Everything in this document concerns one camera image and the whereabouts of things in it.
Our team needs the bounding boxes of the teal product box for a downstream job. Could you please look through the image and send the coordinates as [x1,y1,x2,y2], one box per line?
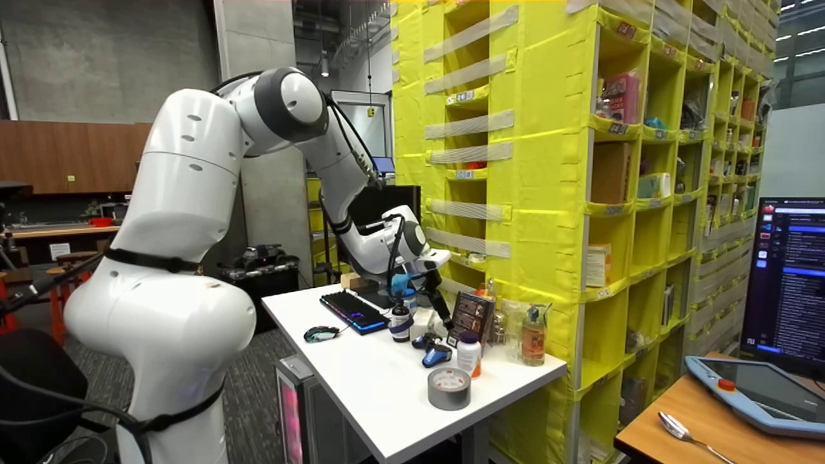
[636,171,676,202]

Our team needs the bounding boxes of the white door panel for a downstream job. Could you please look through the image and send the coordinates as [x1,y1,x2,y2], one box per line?
[329,88,394,188]

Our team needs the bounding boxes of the pink product box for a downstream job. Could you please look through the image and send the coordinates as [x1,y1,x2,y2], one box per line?
[595,69,645,130]

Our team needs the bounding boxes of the black computer monitor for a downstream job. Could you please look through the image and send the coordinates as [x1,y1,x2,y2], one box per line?
[334,184,424,310]

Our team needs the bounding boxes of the blue grey teach pendant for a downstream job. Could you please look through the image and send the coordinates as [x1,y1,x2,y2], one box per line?
[684,354,825,444]

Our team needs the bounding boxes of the yellow fabric shelving pod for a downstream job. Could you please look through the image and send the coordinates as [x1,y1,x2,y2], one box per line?
[386,0,780,464]

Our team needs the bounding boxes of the dark bottle white label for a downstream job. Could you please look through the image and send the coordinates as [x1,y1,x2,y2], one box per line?
[386,300,414,346]

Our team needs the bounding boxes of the wooden desk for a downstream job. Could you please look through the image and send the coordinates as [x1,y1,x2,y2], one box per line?
[614,375,825,464]

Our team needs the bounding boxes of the black RGB keyboard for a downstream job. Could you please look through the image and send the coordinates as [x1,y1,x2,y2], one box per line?
[317,289,392,338]

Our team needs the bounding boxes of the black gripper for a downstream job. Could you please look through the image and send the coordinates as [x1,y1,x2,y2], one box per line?
[414,261,459,335]

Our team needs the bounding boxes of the monitor showing code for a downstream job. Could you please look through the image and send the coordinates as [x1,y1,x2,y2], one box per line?
[736,195,825,382]

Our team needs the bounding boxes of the blue black game controller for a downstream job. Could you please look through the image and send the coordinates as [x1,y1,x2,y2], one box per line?
[409,332,455,371]

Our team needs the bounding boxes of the white pill container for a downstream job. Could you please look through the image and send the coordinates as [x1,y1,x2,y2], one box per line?
[454,331,485,382]

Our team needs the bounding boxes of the grey masking tape roll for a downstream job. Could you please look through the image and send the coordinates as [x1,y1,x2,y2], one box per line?
[424,364,475,413]

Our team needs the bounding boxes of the black computer mouse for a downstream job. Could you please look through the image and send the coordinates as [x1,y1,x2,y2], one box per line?
[302,323,345,346]

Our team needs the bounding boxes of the pink panel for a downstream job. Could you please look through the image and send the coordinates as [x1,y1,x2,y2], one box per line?
[276,369,310,464]

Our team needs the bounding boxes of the white printed box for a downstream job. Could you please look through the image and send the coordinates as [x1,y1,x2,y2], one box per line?
[409,306,452,346]

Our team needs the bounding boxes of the dark picture frame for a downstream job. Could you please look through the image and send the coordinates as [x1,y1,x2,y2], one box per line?
[449,292,498,347]

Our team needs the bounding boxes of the glass jar orange contents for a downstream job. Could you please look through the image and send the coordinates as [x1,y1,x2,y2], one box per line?
[519,305,551,369]

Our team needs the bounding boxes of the metal fork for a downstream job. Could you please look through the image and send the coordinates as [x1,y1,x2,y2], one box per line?
[655,411,742,464]

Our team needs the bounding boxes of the black equipment cart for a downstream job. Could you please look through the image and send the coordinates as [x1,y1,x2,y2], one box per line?
[225,242,303,332]

